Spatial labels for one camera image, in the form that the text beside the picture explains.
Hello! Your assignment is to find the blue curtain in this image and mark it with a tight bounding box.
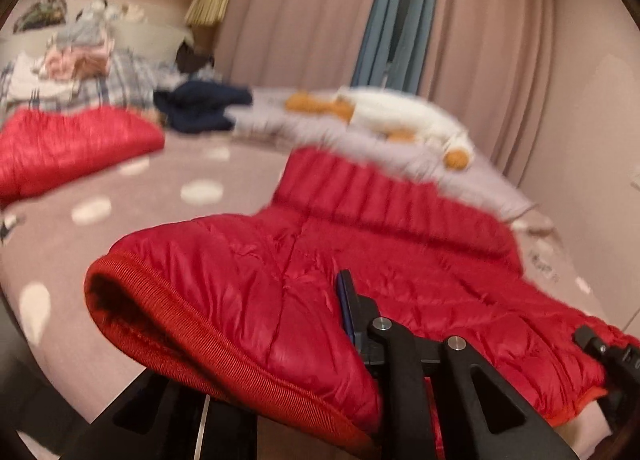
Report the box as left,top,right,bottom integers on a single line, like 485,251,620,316
350,0,443,96

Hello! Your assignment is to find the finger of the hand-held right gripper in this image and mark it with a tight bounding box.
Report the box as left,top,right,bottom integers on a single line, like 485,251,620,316
572,325,608,358

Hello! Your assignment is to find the pink garment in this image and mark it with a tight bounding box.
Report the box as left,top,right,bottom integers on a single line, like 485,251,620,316
42,40,116,81

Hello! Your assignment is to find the plaid blanket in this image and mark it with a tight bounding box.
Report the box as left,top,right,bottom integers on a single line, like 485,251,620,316
0,50,176,113

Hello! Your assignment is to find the lilac duvet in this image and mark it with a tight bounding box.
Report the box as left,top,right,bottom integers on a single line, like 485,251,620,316
232,87,536,221

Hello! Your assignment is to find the white and black plush toy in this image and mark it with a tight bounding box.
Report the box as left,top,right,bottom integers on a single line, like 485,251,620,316
77,0,123,23

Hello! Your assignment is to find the dark brown garment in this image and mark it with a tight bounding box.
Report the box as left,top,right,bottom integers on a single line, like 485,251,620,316
175,40,216,76

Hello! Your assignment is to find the navy garment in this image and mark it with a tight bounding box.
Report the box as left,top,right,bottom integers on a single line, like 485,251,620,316
152,81,253,134

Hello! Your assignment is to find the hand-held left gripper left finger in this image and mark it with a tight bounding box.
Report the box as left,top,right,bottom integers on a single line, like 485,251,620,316
65,370,261,460

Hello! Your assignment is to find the white goose plush toy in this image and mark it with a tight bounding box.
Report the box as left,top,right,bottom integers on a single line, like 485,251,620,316
285,86,475,171

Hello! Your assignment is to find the beige pillow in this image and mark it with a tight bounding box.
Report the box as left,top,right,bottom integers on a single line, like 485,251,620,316
0,22,193,72

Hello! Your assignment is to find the white garment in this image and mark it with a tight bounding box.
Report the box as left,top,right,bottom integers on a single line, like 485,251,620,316
7,52,56,96

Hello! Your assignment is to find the pink curtain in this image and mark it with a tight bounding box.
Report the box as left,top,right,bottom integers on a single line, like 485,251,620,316
212,0,391,91
417,0,558,191

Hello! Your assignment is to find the grey garment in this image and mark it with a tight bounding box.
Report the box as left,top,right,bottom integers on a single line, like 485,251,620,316
55,20,113,48

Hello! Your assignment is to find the floral cushion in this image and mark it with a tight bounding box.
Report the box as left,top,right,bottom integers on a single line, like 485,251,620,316
12,0,68,33

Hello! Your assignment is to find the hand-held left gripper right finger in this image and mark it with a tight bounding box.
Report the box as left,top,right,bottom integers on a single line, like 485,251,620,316
334,269,576,460

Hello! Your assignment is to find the red down jacket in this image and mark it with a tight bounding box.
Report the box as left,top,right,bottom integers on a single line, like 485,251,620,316
84,146,640,460
0,106,166,202

